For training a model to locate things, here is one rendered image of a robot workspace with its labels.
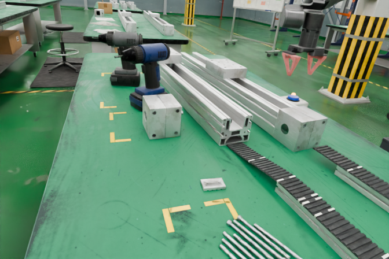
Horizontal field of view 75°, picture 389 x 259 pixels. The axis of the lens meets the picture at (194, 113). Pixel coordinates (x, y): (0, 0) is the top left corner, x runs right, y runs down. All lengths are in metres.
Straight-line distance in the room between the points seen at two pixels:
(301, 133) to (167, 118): 0.37
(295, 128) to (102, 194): 0.51
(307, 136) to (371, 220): 0.26
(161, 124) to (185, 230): 0.32
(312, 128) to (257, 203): 0.31
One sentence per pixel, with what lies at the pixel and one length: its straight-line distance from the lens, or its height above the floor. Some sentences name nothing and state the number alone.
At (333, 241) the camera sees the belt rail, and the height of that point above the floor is 0.79.
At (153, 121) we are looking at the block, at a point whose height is 0.84.
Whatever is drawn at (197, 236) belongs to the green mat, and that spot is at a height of 0.78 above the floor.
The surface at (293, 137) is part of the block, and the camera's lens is 0.76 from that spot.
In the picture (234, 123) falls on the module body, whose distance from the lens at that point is 0.76.
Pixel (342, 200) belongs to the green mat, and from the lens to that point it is 0.67.
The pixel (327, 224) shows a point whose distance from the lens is 0.54.
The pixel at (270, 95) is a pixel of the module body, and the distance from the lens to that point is 0.93.
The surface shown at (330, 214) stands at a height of 0.81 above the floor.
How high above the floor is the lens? 1.16
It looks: 25 degrees down
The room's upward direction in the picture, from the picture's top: 5 degrees clockwise
